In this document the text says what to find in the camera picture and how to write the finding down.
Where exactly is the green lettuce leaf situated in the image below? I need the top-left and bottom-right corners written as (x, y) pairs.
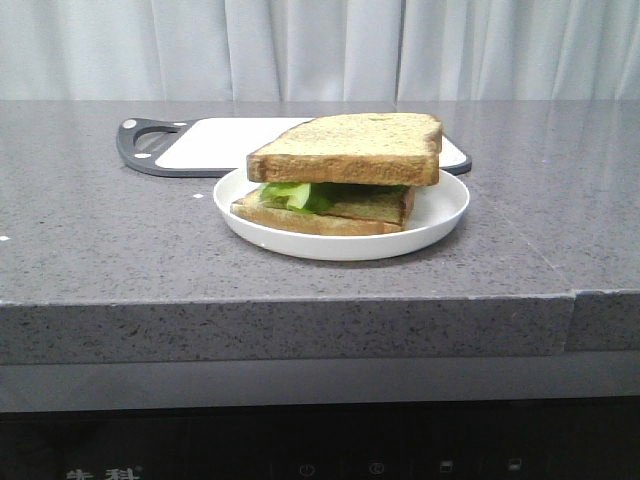
top-left (258, 182), bottom-right (414, 213)

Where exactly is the bread slice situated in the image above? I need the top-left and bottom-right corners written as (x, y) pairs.
top-left (246, 112), bottom-right (443, 186)
top-left (230, 187), bottom-right (416, 236)

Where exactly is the white round plate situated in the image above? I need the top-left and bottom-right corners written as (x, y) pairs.
top-left (213, 169), bottom-right (470, 261)

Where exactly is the white cutting board grey rim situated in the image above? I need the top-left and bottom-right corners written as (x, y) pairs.
top-left (115, 116), bottom-right (473, 178)

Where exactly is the white curtain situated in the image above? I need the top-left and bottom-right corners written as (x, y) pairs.
top-left (1, 1), bottom-right (639, 102)

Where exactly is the black appliance control panel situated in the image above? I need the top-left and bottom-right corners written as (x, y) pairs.
top-left (1, 397), bottom-right (639, 479)

